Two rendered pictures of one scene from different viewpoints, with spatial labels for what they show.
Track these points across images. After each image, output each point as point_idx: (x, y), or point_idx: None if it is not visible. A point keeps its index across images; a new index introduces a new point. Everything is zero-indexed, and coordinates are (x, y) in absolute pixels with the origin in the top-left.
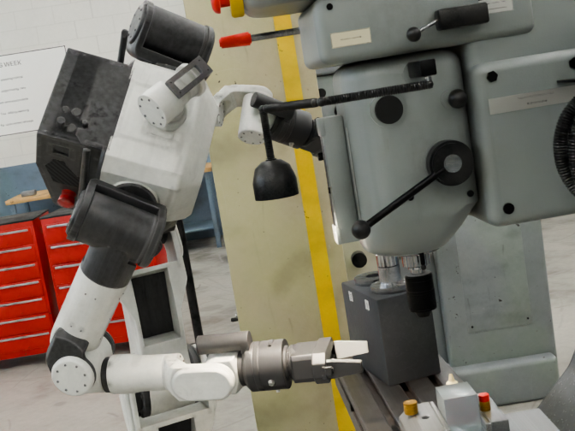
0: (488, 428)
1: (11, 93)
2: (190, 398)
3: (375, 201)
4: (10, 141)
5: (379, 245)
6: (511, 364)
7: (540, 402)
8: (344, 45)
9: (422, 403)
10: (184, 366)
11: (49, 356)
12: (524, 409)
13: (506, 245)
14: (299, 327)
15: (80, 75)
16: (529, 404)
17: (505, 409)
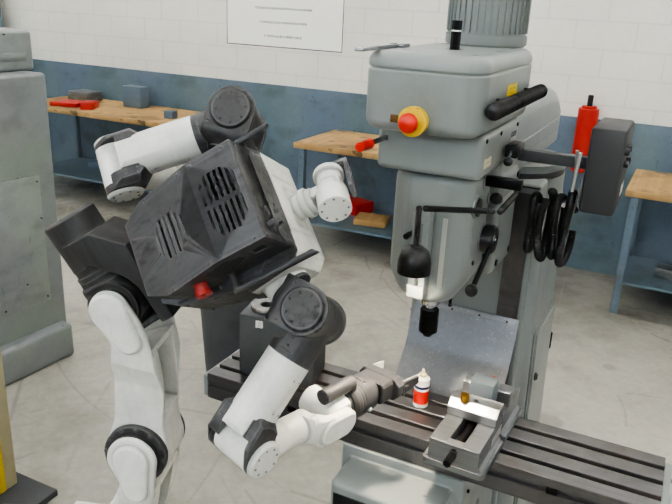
0: (510, 396)
1: None
2: (331, 441)
3: (460, 268)
4: None
5: (447, 296)
6: (40, 337)
7: (62, 362)
8: (485, 168)
9: (454, 392)
10: (330, 417)
11: (251, 449)
12: (54, 371)
13: (33, 236)
14: None
15: (248, 169)
16: (54, 366)
17: (38, 375)
